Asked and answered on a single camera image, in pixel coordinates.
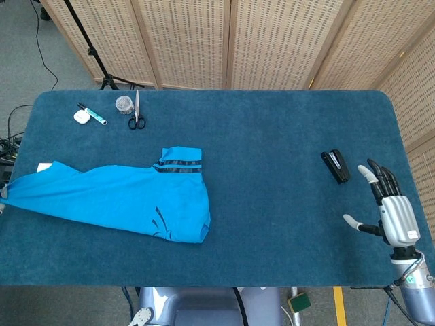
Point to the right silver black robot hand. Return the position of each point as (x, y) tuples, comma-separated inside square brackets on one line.
[(397, 220)]

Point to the black caster wheel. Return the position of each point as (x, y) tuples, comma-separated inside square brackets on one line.
[(43, 13)]

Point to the blue Carolina Panthers T-shirt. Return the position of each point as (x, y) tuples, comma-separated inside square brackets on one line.
[(119, 197)]

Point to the clear jar of clips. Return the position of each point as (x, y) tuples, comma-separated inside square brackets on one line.
[(124, 105)]

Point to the dark blue table mat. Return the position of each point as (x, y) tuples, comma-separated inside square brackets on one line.
[(340, 119)]

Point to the silver metal table leg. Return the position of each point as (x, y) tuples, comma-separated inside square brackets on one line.
[(297, 319)]

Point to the white rectangular card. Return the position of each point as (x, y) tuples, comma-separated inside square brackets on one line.
[(44, 167)]

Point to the black equipment box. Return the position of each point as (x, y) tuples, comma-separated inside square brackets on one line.
[(4, 175)]

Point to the white metal bracket plate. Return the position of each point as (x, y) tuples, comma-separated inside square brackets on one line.
[(142, 316)]

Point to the yellow floor tape strip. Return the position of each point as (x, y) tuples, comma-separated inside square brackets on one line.
[(340, 305)]

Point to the woven wooden folding screen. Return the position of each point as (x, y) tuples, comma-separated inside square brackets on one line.
[(190, 40)]

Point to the green white marker pen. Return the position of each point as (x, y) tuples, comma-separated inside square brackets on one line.
[(93, 114)]

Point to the black stapler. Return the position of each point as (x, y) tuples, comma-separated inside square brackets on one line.
[(336, 166)]

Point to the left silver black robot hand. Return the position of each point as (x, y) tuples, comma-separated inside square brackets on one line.
[(3, 194)]

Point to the black tripod stand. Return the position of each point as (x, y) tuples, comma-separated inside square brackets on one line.
[(91, 51)]

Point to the blue-grey robot torso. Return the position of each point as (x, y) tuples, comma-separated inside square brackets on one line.
[(204, 305)]

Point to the white earbuds case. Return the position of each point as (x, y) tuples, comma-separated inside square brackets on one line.
[(81, 117)]

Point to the green yellow sponge block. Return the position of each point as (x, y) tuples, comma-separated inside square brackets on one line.
[(299, 303)]

